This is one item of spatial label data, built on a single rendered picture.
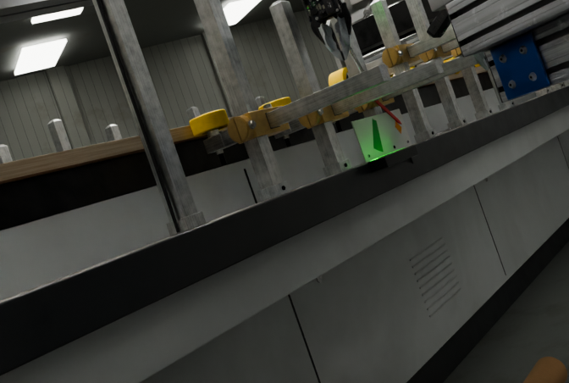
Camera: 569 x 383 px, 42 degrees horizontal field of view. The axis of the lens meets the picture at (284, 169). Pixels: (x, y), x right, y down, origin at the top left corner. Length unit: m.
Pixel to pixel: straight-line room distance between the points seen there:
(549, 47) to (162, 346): 0.73
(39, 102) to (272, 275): 10.98
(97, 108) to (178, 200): 11.17
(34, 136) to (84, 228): 10.76
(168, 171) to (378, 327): 0.97
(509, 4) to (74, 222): 0.80
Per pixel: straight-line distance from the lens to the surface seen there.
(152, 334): 1.14
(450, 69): 1.80
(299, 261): 1.44
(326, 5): 1.61
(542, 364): 2.00
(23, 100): 12.22
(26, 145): 12.07
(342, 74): 2.18
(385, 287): 2.08
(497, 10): 1.16
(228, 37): 1.45
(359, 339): 1.93
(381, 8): 2.09
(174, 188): 1.21
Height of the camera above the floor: 0.72
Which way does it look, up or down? 1 degrees up
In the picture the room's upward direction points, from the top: 19 degrees counter-clockwise
